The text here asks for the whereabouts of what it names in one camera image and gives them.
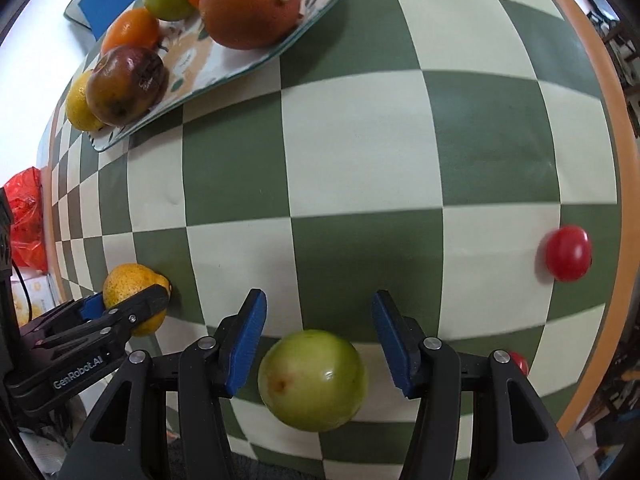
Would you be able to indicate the yellow speckled orange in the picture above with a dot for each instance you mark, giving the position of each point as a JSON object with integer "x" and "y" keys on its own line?
{"x": 125, "y": 281}

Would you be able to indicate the red tomato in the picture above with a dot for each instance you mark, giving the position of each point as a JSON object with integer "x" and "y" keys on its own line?
{"x": 568, "y": 253}
{"x": 520, "y": 361}

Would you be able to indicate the large dark orange fruit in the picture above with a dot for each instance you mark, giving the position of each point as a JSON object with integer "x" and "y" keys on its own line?
{"x": 249, "y": 24}

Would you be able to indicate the floral ceramic plate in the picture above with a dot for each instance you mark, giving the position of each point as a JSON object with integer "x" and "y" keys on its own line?
{"x": 196, "y": 64}

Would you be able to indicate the small orange tangerine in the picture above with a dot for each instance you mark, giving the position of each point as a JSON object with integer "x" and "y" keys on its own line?
{"x": 133, "y": 28}

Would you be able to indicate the red plastic bag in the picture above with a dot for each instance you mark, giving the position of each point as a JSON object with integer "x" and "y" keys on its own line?
{"x": 23, "y": 192}

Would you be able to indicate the dark red brown fruit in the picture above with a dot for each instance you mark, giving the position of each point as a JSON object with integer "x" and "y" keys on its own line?
{"x": 126, "y": 82}

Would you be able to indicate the yellow lemon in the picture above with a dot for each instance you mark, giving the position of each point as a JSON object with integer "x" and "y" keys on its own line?
{"x": 76, "y": 106}

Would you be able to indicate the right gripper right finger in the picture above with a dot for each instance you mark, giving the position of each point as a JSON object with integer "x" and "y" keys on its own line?
{"x": 427, "y": 369}

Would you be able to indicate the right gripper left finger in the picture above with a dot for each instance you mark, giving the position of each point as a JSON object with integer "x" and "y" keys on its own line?
{"x": 214, "y": 368}

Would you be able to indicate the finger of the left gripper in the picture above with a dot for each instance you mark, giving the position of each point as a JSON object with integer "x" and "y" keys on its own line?
{"x": 91, "y": 307}
{"x": 134, "y": 311}

